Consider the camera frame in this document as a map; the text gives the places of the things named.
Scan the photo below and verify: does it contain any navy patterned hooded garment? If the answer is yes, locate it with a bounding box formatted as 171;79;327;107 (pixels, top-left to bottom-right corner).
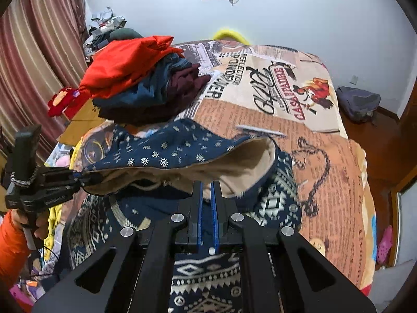
63;119;304;313

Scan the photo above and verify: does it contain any red plush toy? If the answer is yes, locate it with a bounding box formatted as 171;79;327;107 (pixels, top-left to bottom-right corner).
48;86;90;118

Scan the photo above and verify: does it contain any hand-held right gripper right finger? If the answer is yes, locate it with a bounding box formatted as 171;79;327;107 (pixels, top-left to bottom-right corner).
210;180;375;313

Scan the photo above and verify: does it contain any person's left forearm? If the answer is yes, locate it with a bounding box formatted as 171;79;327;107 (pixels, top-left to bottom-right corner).
0;210;32;288

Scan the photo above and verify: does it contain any dark folded clothes pile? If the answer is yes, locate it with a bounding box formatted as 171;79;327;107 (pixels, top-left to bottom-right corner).
98;63;213;126

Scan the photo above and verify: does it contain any person's left hand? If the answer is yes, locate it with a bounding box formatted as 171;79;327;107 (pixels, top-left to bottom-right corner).
13;208;50;240

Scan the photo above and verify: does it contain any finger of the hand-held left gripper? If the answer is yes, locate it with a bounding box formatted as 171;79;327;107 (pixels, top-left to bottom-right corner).
49;178;103;200
49;168;102;183

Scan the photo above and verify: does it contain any yellow foam tube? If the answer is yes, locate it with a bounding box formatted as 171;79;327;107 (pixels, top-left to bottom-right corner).
212;28;252;45

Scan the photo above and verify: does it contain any pink clog slipper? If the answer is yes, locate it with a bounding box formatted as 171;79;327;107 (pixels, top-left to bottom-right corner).
376;225;394;266

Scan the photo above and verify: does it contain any dark green garment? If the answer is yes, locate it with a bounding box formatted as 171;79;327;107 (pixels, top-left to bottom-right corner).
109;28;144;42

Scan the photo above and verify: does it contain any tan perforated cardboard box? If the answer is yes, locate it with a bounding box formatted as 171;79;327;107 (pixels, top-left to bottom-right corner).
57;99;109;148

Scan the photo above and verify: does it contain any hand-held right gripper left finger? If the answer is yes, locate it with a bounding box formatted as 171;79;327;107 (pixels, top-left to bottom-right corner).
33;180;204;313

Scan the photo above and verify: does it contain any striped pink beige curtain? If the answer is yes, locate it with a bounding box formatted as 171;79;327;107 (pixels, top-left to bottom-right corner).
0;0;90;170

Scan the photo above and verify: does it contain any yellow cloth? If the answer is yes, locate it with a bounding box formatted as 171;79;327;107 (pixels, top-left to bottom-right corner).
45;199;65;259

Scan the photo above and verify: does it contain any grey backpack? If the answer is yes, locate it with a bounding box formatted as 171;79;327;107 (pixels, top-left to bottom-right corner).
335;86;382;123

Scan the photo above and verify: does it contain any printed bed blanket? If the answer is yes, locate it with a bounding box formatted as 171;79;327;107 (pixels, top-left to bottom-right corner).
46;39;379;300

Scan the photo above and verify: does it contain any pile of papers and clothes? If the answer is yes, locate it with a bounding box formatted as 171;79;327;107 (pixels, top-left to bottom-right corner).
85;6;128;53

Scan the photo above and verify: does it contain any red folded garment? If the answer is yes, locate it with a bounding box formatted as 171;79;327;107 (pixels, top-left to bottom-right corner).
78;35;185;100

